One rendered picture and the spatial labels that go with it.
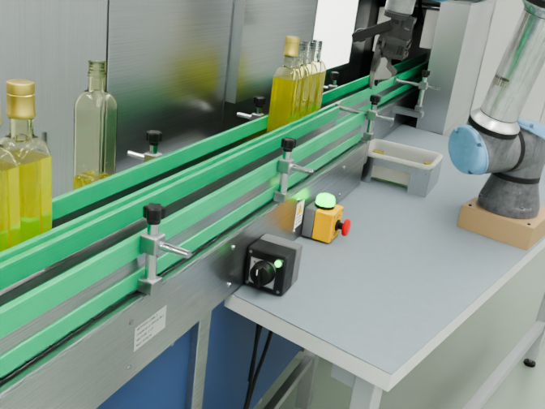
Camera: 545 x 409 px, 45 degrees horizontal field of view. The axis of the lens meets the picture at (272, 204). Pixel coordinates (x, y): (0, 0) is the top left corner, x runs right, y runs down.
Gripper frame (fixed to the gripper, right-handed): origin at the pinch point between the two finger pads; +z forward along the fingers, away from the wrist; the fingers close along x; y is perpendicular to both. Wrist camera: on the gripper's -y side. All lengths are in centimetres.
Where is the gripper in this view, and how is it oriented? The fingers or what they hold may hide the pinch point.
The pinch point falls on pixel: (371, 82)
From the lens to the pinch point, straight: 192.0
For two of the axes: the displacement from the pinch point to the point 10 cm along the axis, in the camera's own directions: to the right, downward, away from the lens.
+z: -1.8, 8.9, 4.2
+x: 3.8, -3.4, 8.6
